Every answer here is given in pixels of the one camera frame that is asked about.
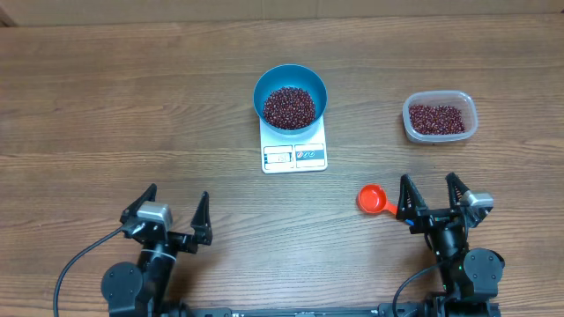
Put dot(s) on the white digital kitchen scale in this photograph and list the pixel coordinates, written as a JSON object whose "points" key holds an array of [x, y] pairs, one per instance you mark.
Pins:
{"points": [[293, 151]]}

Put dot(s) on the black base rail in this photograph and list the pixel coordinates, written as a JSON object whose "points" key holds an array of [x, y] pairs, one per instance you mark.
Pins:
{"points": [[410, 309]]}

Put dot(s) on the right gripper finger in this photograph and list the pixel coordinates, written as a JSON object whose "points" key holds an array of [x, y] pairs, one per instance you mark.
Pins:
{"points": [[410, 203], [456, 189]]}

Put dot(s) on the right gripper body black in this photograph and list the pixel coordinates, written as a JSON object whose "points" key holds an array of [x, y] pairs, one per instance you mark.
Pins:
{"points": [[428, 220]]}

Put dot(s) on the orange measuring scoop blue handle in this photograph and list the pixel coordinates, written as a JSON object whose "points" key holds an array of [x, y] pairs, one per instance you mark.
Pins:
{"points": [[372, 199]]}

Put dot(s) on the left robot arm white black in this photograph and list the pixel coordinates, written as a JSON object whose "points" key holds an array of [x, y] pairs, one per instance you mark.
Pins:
{"points": [[139, 289]]}

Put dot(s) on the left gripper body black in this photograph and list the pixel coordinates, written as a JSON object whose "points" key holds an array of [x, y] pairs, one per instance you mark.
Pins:
{"points": [[183, 241]]}

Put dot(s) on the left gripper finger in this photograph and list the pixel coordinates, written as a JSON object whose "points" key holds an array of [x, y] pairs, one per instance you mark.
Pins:
{"points": [[131, 211], [201, 222]]}

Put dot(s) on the blue bowl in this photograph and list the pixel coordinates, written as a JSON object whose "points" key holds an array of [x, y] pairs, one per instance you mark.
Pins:
{"points": [[290, 75]]}

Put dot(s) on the red beans in bowl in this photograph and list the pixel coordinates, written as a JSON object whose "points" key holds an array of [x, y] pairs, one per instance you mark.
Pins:
{"points": [[289, 108]]}

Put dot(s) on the clear plastic container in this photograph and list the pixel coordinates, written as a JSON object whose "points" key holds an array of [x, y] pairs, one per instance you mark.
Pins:
{"points": [[460, 100]]}

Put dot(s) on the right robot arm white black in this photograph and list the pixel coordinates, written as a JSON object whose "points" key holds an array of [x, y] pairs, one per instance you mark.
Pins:
{"points": [[468, 275]]}

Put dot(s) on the red beans in container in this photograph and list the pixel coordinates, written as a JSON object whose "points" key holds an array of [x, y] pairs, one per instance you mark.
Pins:
{"points": [[436, 120]]}

